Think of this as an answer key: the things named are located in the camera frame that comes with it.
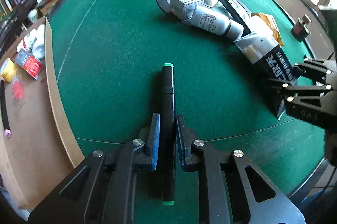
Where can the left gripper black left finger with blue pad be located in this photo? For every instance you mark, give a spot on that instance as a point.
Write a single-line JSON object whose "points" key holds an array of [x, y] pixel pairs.
{"points": [[147, 146]]}

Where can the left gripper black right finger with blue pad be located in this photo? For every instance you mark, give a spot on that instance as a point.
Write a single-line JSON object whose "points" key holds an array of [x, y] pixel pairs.
{"points": [[190, 155]]}

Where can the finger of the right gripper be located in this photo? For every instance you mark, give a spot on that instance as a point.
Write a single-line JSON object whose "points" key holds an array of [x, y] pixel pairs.
{"points": [[314, 69], [285, 89]]}

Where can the black marker green cap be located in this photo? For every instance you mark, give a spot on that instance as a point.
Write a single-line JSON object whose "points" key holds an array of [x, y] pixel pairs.
{"points": [[167, 135]]}

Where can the black Chinese text sachet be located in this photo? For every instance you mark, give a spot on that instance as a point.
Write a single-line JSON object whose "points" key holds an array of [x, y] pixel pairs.
{"points": [[269, 60]]}

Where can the yellow foil packet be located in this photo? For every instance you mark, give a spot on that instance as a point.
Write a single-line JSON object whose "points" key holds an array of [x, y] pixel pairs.
{"points": [[271, 22]]}

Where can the white plastic bottle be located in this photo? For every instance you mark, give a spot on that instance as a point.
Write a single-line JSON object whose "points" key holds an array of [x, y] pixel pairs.
{"points": [[216, 23]]}

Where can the small white medicine box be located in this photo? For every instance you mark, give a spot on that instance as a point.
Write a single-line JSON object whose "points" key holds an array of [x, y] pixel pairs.
{"points": [[183, 9]]}

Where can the black marker pink cap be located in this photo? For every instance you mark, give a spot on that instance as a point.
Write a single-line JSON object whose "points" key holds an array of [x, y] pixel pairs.
{"points": [[4, 116]]}

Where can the clear pack red brush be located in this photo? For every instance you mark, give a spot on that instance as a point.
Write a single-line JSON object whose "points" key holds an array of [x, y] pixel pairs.
{"points": [[18, 92]]}

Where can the grey red 502 glue box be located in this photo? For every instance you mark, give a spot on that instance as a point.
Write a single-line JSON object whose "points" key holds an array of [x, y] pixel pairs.
{"points": [[29, 63]]}

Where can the white cup shaped jar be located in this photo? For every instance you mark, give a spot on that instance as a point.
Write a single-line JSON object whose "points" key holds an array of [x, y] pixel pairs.
{"points": [[38, 48]]}

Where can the white jar red label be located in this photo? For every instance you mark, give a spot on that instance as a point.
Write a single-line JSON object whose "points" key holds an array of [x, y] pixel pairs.
{"points": [[28, 41]]}

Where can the round yellow rimmed tin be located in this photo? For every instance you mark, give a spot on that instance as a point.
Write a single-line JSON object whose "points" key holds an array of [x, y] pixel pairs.
{"points": [[8, 70]]}

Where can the dark red perfume bottle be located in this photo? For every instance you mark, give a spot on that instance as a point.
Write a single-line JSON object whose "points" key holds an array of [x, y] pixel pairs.
{"points": [[300, 30]]}

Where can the brown cardboard box tray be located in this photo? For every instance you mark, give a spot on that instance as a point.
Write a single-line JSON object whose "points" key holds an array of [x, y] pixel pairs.
{"points": [[42, 149]]}

